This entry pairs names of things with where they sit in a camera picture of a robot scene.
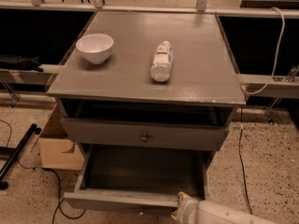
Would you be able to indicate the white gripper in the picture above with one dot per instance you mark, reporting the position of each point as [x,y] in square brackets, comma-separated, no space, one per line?
[189,209]

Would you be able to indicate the grey drawer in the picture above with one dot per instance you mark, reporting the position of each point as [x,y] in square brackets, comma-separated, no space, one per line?
[142,134]
[139,180]

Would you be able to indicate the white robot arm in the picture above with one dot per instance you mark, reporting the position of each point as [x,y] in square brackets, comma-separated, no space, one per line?
[209,212]

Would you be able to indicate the grey top drawer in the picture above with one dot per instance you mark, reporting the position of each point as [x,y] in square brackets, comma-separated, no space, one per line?
[142,134]

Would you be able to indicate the grey drawer cabinet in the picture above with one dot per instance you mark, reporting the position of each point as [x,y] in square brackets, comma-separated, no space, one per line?
[203,88]

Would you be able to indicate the cardboard box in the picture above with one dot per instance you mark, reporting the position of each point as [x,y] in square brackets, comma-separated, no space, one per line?
[57,151]

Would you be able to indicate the clear plastic bottle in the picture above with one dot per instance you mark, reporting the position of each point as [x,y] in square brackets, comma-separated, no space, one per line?
[161,67]

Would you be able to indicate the white bowl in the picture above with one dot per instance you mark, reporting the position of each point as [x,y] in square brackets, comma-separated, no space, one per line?
[95,48]

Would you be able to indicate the black metal stand leg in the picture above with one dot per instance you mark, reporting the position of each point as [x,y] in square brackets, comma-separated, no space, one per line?
[10,154]

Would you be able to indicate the metal rail frame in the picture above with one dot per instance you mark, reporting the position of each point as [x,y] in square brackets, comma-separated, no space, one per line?
[259,45]

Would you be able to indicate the black object on rail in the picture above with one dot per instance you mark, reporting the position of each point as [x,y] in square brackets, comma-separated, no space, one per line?
[19,63]

